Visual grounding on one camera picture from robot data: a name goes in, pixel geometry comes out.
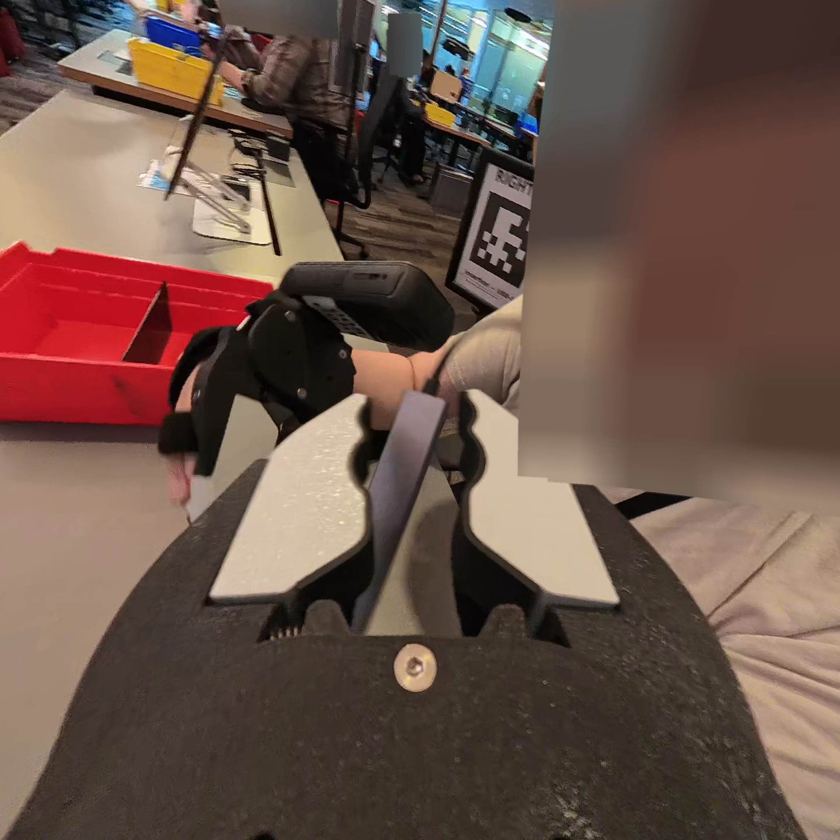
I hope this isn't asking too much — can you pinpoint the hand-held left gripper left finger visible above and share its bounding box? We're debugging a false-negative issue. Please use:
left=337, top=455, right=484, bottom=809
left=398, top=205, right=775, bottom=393
left=207, top=394, right=376, bottom=637

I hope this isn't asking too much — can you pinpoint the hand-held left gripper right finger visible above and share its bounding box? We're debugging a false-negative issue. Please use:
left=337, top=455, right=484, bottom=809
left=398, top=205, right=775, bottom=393
left=455, top=390, right=622, bottom=637

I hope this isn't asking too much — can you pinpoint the dark grey usb hub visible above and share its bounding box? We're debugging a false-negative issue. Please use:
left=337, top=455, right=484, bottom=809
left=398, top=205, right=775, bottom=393
left=351, top=390, right=449, bottom=635

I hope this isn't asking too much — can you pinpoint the red plastic bin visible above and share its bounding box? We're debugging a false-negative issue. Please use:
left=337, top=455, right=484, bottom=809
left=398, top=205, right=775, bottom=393
left=0, top=241, right=275, bottom=426

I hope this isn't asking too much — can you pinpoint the person's right forearm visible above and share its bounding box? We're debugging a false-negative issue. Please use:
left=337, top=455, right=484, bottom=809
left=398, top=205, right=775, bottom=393
left=351, top=346, right=463, bottom=403

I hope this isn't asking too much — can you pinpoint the person's right hand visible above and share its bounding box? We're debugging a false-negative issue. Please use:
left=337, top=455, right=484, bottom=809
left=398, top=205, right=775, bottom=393
left=166, top=369, right=204, bottom=509

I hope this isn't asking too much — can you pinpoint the wooden instruction board stand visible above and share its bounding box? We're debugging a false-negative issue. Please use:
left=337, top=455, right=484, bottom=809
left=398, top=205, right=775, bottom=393
left=163, top=36, right=275, bottom=245

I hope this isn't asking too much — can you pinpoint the blue white leaflet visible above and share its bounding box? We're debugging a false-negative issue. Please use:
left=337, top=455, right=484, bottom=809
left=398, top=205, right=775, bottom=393
left=136, top=159, right=179, bottom=193

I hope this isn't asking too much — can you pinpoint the black white marker sign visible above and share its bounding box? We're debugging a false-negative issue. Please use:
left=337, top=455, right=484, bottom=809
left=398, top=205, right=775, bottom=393
left=445, top=146, right=536, bottom=315

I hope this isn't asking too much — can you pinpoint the yellow plastic bin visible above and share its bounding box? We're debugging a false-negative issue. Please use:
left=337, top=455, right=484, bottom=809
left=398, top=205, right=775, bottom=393
left=126, top=36, right=225, bottom=106

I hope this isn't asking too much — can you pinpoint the blue plastic bin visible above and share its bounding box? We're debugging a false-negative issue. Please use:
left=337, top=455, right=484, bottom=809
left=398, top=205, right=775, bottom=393
left=144, top=14, right=202, bottom=56

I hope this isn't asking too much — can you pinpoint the wooden edged table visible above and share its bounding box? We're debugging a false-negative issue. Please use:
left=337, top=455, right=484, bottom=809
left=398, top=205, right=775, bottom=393
left=58, top=29, right=296, bottom=140

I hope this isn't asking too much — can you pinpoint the black shoulder strap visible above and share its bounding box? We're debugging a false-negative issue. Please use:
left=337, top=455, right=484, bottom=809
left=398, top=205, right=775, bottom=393
left=616, top=492, right=691, bottom=521

